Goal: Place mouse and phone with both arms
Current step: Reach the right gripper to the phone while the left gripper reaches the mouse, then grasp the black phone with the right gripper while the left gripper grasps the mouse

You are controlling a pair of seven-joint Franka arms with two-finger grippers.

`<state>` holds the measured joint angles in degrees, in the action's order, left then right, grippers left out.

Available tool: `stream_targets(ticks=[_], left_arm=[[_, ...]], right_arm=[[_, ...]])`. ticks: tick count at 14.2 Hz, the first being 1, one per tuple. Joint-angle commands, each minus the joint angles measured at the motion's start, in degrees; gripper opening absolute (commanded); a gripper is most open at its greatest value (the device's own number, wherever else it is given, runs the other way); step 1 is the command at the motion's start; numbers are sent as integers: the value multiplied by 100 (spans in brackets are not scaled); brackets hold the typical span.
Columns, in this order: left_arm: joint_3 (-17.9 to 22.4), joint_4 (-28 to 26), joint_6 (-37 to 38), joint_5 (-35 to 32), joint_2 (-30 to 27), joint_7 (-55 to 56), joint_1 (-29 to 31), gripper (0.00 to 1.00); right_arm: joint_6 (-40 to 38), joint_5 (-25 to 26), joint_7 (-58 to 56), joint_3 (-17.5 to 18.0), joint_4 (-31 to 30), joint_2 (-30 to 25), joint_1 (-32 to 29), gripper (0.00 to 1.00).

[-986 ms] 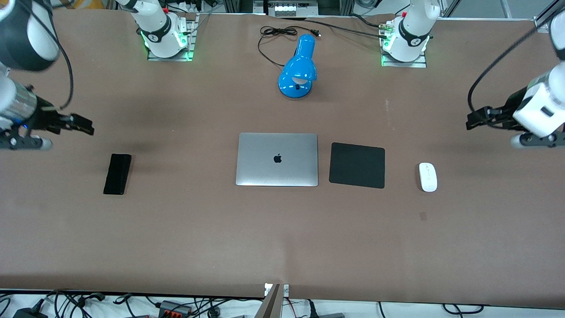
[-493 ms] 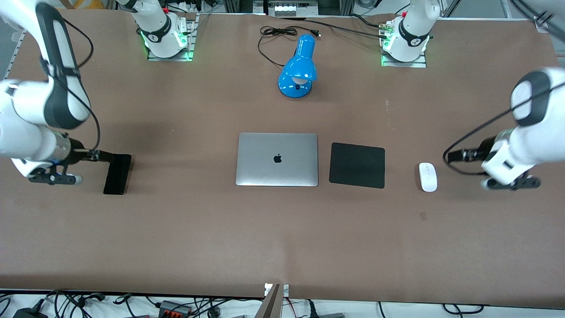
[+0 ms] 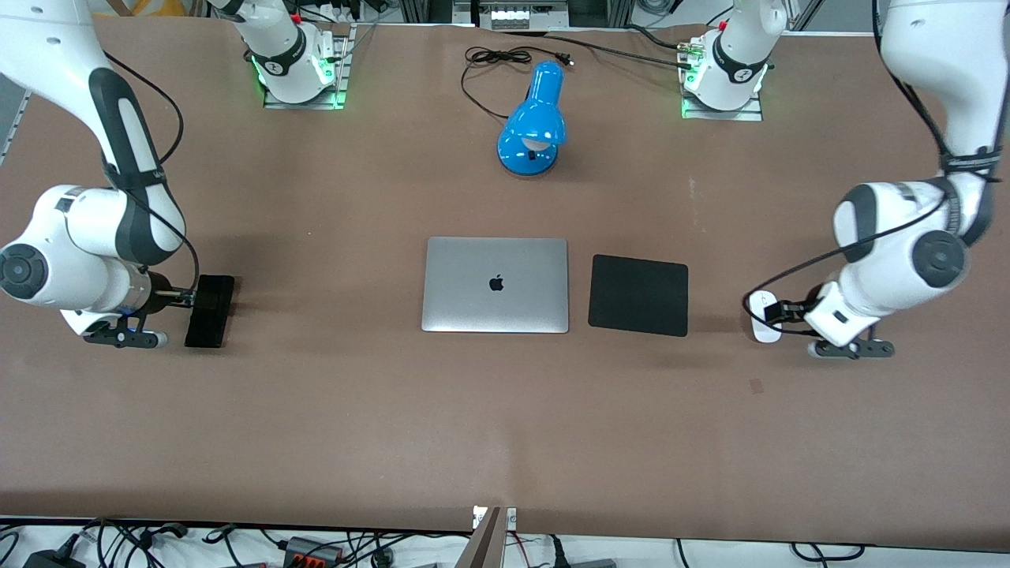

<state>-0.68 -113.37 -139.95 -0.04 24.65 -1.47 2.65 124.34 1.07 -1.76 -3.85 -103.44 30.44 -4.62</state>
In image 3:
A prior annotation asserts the white computer mouse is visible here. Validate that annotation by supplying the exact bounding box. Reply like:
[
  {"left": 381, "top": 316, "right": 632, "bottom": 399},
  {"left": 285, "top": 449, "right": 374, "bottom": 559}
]
[{"left": 747, "top": 290, "right": 784, "bottom": 344}]

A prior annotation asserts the black smartphone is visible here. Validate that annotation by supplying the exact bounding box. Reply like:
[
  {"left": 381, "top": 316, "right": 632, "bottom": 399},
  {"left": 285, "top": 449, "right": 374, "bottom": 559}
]
[{"left": 185, "top": 274, "right": 236, "bottom": 349}]

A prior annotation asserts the black mouse pad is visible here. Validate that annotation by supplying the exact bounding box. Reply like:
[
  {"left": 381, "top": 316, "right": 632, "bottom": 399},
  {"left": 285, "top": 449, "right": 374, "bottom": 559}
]
[{"left": 588, "top": 254, "right": 690, "bottom": 338}]

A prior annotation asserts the silver closed laptop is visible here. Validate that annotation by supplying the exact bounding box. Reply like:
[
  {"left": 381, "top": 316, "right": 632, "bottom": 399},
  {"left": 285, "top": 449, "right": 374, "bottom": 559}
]
[{"left": 421, "top": 237, "right": 570, "bottom": 334}]

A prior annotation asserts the grey box with orange connectors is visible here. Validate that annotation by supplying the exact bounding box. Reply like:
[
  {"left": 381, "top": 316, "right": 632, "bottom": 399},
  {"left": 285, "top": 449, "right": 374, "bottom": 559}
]
[{"left": 282, "top": 536, "right": 346, "bottom": 568}]

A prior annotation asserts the black power adapter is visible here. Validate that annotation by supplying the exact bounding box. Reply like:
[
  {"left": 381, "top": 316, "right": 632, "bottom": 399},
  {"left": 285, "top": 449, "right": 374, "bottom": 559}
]
[{"left": 22, "top": 548, "right": 88, "bottom": 568}]

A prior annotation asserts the blue desk lamp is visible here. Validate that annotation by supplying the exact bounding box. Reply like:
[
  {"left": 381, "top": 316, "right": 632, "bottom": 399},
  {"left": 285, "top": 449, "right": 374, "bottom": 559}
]
[{"left": 496, "top": 61, "right": 568, "bottom": 178}]

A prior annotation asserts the grey power strip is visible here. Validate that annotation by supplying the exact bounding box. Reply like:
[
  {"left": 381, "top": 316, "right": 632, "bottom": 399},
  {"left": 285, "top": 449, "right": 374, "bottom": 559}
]
[{"left": 477, "top": 0, "right": 570, "bottom": 32}]

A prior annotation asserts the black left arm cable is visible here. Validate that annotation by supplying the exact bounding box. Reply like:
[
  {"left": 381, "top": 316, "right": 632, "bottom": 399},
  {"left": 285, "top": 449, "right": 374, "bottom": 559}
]
[{"left": 744, "top": 0, "right": 1001, "bottom": 338}]

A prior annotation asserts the black arm base cable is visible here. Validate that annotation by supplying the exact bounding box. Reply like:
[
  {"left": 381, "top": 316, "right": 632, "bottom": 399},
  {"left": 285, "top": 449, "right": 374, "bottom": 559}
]
[{"left": 502, "top": 30, "right": 697, "bottom": 72}]

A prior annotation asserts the black lamp power cord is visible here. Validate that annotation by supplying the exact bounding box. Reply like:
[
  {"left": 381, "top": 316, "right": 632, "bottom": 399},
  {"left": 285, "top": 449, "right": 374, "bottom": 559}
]
[{"left": 461, "top": 45, "right": 575, "bottom": 121}]

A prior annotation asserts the camera mount post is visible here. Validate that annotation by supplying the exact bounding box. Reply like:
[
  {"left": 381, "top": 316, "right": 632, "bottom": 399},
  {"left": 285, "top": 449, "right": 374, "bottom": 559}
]
[{"left": 472, "top": 505, "right": 518, "bottom": 568}]

